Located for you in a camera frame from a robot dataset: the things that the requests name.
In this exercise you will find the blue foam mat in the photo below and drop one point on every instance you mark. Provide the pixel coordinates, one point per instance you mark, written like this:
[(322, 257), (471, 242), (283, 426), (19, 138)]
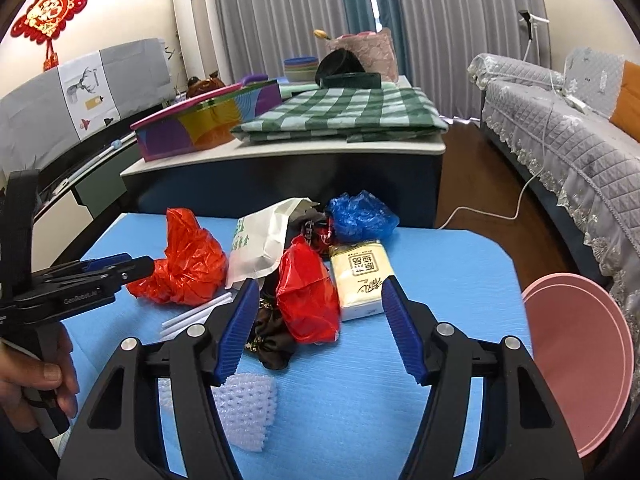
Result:
[(350, 400)]

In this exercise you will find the dark television stand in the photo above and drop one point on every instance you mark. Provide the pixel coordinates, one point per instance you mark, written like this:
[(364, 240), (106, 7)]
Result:
[(100, 180)]

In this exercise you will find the television with grey cover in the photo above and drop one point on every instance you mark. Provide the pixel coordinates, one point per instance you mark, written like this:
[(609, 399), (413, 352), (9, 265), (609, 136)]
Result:
[(55, 105)]

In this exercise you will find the black hat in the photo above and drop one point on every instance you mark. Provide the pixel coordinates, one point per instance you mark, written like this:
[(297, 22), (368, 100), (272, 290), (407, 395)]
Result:
[(340, 65)]

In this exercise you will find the person's left hand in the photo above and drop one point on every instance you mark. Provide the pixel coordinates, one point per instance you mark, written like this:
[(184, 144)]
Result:
[(50, 375)]

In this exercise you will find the yellow artificial flower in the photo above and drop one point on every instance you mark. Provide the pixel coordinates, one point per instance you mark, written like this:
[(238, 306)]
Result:
[(321, 35)]

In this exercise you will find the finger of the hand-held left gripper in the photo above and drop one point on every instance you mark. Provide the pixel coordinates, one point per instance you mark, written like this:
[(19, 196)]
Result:
[(107, 261), (135, 269)]

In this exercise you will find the white foam fruit net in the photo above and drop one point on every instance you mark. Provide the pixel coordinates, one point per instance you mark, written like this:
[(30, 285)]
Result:
[(245, 410)]

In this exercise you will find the large red plastic bag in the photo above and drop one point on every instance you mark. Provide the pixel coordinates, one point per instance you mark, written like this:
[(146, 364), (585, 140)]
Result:
[(185, 260)]

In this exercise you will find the red knot wall decoration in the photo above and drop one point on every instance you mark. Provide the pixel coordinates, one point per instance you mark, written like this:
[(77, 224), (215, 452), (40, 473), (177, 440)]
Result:
[(47, 10)]

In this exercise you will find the white paper straw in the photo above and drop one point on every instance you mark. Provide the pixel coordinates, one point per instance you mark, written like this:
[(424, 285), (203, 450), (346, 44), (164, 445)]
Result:
[(185, 327)]

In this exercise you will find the white paper bag green print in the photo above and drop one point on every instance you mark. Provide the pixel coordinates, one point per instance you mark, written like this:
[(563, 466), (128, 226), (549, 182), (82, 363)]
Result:
[(260, 250)]

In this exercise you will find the pink plate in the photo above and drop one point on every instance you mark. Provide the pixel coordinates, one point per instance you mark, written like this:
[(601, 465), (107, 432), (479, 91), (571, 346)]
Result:
[(575, 360)]

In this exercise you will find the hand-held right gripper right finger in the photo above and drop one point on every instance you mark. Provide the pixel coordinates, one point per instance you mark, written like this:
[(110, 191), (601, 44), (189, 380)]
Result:
[(402, 335)]

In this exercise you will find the white phone stand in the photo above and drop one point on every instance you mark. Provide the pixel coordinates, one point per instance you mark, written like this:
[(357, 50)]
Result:
[(530, 22)]

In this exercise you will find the pink lace basket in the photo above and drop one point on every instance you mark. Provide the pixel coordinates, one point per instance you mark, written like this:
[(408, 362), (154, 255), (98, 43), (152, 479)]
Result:
[(372, 50)]

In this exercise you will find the white top coffee table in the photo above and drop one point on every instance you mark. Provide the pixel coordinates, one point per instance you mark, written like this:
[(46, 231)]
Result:
[(280, 185)]

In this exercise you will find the white plastic straws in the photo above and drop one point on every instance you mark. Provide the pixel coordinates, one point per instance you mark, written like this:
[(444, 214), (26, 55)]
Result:
[(200, 312)]

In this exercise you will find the dark floral satin cloth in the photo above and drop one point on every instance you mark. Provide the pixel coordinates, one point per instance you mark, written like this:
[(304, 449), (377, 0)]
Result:
[(272, 345)]

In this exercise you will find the dark green tray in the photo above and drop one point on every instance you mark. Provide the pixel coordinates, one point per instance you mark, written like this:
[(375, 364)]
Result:
[(355, 80)]

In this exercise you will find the white power adapter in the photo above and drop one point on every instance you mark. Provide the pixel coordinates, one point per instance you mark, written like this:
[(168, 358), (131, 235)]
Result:
[(576, 103)]

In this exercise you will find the grey curtain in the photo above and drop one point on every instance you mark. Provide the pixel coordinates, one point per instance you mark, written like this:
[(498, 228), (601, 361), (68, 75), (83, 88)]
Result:
[(450, 20)]

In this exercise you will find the yellow tissue packet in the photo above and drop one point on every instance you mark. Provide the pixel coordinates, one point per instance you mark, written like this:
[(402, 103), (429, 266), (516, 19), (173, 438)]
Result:
[(357, 280)]

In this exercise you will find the grey quilted cushion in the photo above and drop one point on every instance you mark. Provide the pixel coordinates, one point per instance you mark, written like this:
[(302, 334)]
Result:
[(592, 80)]

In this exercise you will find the stack of coloured bowls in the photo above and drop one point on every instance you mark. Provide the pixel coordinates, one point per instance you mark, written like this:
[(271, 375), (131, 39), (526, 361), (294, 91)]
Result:
[(300, 69)]

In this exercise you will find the brown glossy ornament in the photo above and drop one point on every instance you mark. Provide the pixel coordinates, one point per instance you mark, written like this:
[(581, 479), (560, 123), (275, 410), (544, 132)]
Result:
[(205, 87)]

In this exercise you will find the colourful box with pink lid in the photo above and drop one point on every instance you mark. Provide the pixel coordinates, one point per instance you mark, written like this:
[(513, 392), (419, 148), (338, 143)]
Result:
[(200, 127)]

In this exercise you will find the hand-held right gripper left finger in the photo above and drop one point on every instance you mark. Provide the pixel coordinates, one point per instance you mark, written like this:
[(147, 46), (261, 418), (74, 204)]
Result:
[(237, 332)]

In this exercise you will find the green checked cloth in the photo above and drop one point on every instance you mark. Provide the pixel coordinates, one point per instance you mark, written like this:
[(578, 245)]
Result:
[(345, 110)]

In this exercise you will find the blue plastic bag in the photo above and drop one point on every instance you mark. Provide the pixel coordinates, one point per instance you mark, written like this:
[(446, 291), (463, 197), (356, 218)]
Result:
[(362, 216)]

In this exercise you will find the orange cushion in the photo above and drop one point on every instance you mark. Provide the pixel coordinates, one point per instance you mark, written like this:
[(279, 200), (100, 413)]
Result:
[(627, 105)]

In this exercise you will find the white rod with blue tip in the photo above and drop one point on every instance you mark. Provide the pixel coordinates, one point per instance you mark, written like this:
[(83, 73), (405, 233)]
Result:
[(90, 160)]

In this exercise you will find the sofa with grey quilted cover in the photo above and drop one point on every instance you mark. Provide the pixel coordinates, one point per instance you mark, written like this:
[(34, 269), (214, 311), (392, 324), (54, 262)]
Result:
[(560, 150)]

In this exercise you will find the white standing air conditioner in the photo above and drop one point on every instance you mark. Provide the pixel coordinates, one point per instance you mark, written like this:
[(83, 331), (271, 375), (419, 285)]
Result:
[(200, 25)]

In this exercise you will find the small red plastic bag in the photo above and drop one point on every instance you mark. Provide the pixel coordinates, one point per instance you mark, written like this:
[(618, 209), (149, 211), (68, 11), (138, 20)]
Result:
[(305, 300)]

